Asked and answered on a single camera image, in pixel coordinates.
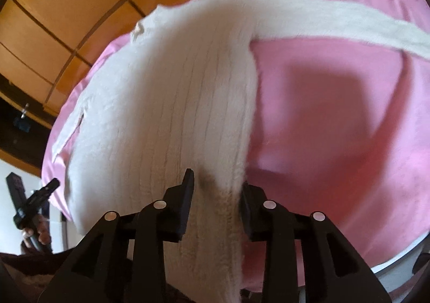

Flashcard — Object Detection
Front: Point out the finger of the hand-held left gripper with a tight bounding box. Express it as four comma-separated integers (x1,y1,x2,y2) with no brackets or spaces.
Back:
30,179,61,204

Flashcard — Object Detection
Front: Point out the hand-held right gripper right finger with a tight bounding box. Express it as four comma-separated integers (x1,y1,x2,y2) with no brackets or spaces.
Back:
239,181,392,303

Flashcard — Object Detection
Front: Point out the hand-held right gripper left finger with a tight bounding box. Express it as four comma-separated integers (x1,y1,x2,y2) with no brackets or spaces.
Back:
37,168,195,303

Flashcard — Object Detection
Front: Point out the white towel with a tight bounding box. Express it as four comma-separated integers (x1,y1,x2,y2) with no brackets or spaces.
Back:
50,0,430,303

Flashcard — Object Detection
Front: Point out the person's left hand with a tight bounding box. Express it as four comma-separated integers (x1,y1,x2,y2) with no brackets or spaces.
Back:
21,214,52,245

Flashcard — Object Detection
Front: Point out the dark maroon cloth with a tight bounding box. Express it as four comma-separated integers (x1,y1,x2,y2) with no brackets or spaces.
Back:
0,249,84,303

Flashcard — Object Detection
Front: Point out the small blue object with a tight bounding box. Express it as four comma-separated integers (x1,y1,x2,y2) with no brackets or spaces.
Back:
15,105,33,132

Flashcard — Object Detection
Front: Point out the pink bed sheet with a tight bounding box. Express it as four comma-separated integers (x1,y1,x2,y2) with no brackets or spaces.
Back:
40,0,430,290

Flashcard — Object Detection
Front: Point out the white mattress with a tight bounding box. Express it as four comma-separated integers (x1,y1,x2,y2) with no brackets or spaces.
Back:
368,239,425,293

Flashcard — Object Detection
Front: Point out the wooden panelled wardrobe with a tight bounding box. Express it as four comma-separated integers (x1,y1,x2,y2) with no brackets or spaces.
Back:
0,0,256,120

